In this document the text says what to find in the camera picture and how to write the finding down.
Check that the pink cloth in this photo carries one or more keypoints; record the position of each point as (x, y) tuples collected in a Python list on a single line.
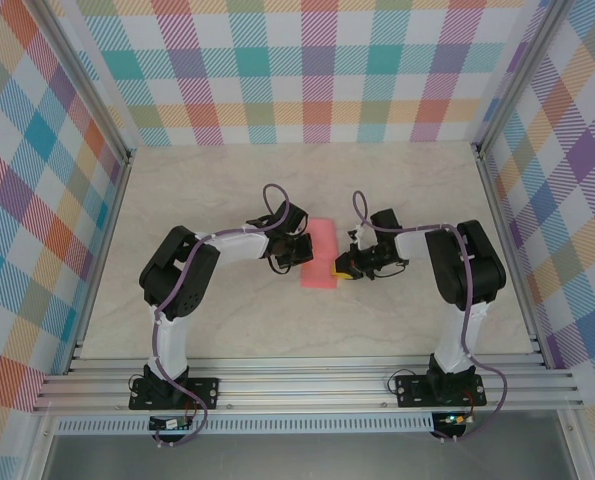
[(322, 260)]

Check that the aluminium corner post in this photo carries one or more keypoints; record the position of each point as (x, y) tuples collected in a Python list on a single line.
[(518, 75), (84, 75)]

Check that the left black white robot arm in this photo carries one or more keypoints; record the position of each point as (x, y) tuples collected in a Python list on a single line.
[(177, 280)]

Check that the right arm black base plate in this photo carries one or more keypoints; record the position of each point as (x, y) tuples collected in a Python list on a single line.
[(412, 390)]

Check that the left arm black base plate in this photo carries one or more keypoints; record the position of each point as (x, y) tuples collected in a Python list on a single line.
[(202, 390)]

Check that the grey metal lower panel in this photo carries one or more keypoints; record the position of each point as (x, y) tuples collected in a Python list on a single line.
[(302, 460)]

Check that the aluminium mounting rail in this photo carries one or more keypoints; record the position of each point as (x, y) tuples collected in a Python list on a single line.
[(302, 385)]

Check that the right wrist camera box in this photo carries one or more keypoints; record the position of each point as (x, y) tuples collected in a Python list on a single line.
[(358, 236)]

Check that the aluminium side rail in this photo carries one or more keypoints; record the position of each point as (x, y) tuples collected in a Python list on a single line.
[(110, 220), (500, 220)]

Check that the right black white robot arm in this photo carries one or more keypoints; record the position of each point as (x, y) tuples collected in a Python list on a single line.
[(472, 270)]

